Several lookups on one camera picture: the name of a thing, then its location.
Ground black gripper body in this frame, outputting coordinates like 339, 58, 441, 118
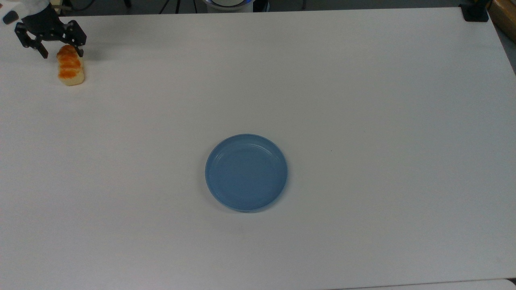
15, 9, 87, 50

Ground orange glazed bread loaf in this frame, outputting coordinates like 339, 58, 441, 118
56, 44, 85, 87

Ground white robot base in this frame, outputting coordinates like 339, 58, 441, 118
202, 0, 267, 13

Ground blue round plate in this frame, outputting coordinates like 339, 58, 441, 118
205, 134, 289, 213

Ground black tripod legs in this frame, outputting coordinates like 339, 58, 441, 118
159, 0, 199, 15

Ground brown wooden box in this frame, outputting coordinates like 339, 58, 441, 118
487, 0, 516, 43

